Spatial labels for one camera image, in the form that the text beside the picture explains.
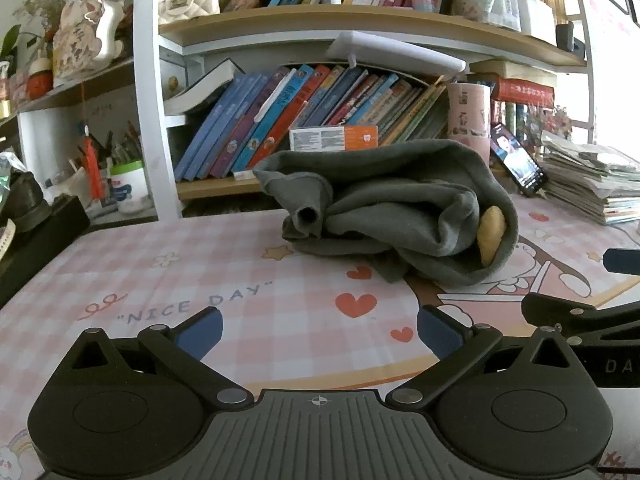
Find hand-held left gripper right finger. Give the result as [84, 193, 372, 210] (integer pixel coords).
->
[385, 304, 583, 408]

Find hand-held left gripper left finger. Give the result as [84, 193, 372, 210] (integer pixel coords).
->
[62, 306, 253, 408]

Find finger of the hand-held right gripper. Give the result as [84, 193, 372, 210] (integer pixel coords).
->
[521, 292, 640, 346]
[603, 248, 640, 277]

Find grey sweatshirt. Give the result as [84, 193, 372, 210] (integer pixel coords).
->
[252, 139, 521, 287]

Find pink checked cartoon desk mat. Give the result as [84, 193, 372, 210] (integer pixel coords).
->
[0, 190, 640, 480]

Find stack of magazines and notebooks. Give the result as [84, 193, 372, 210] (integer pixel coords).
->
[540, 130, 640, 226]

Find black smartphone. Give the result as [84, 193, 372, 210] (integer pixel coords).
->
[490, 122, 548, 198]

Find colourful artificial flowers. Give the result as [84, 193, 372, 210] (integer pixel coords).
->
[530, 105, 573, 140]

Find white jar with green lid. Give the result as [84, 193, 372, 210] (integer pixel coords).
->
[109, 160, 151, 213]

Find black box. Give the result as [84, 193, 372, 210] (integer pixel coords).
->
[0, 195, 91, 306]

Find thick red book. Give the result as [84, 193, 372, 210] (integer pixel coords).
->
[492, 77, 556, 105]

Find pink printed cylinder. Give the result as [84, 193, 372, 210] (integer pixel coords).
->
[446, 82, 492, 161]

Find row of leaning books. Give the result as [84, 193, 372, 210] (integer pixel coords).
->
[175, 62, 451, 181]

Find white paper strip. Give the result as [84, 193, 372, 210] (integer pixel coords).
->
[0, 220, 16, 261]

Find thick beige book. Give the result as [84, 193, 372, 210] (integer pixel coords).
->
[470, 59, 558, 86]

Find dark round object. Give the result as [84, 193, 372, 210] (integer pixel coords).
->
[0, 170, 51, 231]

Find orange and white box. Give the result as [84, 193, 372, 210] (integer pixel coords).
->
[289, 125, 378, 152]

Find white wooden bookshelf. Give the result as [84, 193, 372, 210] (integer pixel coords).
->
[0, 0, 598, 221]

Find small black device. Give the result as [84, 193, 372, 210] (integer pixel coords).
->
[556, 21, 586, 58]

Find clear plastic organiser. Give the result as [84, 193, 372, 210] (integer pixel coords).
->
[470, 0, 558, 46]

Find white flat lamp head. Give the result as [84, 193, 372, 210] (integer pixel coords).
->
[325, 31, 467, 78]

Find red round ornament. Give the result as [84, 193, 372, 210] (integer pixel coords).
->
[26, 57, 55, 100]

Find dried flower bouquet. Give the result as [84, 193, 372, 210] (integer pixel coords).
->
[15, 0, 126, 80]

